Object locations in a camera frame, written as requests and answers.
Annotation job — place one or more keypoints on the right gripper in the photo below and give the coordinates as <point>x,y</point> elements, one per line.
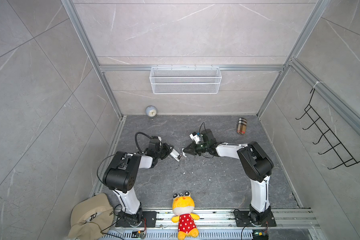
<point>193,150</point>

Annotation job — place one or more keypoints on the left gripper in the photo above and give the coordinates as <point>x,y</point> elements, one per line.
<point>168,150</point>

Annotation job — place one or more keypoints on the white remote control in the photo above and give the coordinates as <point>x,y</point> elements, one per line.
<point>174,154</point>

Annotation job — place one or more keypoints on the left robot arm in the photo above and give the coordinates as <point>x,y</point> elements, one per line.
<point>121,174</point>

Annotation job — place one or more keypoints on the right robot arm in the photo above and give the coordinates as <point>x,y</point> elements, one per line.
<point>256,164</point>

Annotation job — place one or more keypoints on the small round clock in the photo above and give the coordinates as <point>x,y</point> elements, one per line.
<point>151,112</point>

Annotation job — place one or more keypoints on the plaid cylindrical can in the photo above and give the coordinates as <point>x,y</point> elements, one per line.
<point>242,126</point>

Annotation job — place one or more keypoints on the yellow frog plush toy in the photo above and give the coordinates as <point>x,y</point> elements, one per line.
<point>183,207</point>

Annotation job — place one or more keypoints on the beige cap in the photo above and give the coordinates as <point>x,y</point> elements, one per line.
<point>90,218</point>

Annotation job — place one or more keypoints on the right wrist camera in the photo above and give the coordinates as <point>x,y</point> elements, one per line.
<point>196,137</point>

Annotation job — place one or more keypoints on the white wire mesh basket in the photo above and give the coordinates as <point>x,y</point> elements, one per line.
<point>185,80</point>

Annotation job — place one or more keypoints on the aluminium rail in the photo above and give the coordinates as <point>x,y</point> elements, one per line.
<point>226,218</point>

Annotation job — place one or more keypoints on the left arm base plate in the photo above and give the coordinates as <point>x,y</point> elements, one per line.
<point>141,219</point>

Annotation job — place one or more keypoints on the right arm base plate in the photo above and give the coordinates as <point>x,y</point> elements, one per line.
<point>251,219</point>

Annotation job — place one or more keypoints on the black wall hook rack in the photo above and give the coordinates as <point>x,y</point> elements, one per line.
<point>326,132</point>

